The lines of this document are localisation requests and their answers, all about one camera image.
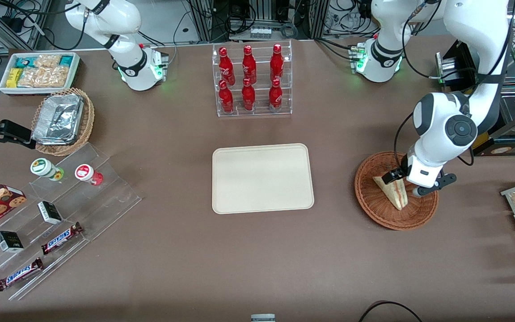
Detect white rectangular snack bin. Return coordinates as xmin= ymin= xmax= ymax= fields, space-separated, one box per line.
xmin=0 ymin=52 xmax=81 ymax=96

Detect cream plastic tray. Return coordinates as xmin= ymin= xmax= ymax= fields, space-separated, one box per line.
xmin=212 ymin=143 xmax=315 ymax=215

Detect clear peanut snack bag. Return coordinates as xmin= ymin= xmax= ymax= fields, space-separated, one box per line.
xmin=34 ymin=54 xmax=63 ymax=69
xmin=17 ymin=66 xmax=71 ymax=88

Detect light tan wicker basket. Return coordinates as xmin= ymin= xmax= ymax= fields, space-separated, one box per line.
xmin=31 ymin=87 xmax=96 ymax=157

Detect red lid yogurt cup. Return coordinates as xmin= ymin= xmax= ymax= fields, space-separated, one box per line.
xmin=74 ymin=164 xmax=104 ymax=186

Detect clear acrylic bottle rack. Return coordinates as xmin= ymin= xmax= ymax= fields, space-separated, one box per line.
xmin=212 ymin=40 xmax=293 ymax=118

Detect clear acrylic stepped stand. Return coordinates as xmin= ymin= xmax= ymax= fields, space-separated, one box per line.
xmin=0 ymin=142 xmax=142 ymax=301

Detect red cola bottle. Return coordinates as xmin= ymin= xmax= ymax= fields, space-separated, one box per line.
xmin=219 ymin=47 xmax=236 ymax=86
xmin=268 ymin=78 xmax=283 ymax=113
xmin=270 ymin=43 xmax=285 ymax=83
xmin=242 ymin=45 xmax=258 ymax=85
xmin=218 ymin=80 xmax=235 ymax=114
xmin=241 ymin=78 xmax=257 ymax=112

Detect stacked aluminium foil trays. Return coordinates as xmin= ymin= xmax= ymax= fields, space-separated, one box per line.
xmin=31 ymin=93 xmax=84 ymax=146

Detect brown round wicker basket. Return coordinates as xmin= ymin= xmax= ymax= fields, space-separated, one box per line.
xmin=355 ymin=151 xmax=439 ymax=231

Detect small black carton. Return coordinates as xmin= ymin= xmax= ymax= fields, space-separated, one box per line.
xmin=0 ymin=230 xmax=25 ymax=254
xmin=37 ymin=201 xmax=63 ymax=225

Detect triangular sandwich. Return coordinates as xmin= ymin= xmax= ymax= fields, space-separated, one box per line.
xmin=372 ymin=175 xmax=408 ymax=211

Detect Snickers chocolate bar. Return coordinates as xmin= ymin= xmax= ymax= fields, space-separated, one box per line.
xmin=41 ymin=222 xmax=84 ymax=256
xmin=0 ymin=257 xmax=44 ymax=292

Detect coiled grey cable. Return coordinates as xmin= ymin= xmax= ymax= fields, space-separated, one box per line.
xmin=279 ymin=23 xmax=300 ymax=39

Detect yellow snack packet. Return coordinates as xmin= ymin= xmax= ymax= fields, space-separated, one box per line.
xmin=6 ymin=68 xmax=24 ymax=89

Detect black looped table cable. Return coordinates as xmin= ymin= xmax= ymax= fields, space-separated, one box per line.
xmin=358 ymin=301 xmax=424 ymax=322

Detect green lid yogurt cup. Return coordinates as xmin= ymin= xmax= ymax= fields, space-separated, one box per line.
xmin=30 ymin=157 xmax=65 ymax=182

